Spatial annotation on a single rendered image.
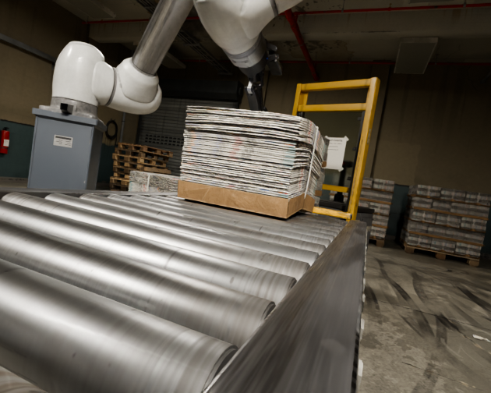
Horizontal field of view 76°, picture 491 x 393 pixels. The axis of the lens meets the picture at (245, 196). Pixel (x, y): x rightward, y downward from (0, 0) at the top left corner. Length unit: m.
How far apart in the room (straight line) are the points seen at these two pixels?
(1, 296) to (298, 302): 0.16
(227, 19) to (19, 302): 0.55
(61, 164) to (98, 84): 0.32
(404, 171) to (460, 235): 2.23
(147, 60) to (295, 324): 1.23
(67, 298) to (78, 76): 1.18
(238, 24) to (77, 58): 0.81
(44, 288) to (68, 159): 1.10
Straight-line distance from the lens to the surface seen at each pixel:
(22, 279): 0.22
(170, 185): 1.45
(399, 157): 8.33
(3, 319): 0.20
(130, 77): 1.35
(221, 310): 0.20
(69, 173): 1.29
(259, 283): 0.26
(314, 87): 3.13
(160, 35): 1.29
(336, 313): 0.21
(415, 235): 6.65
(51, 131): 1.31
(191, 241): 0.36
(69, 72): 1.33
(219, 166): 0.75
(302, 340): 0.17
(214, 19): 0.64
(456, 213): 6.73
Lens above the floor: 0.87
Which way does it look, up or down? 3 degrees down
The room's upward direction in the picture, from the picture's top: 9 degrees clockwise
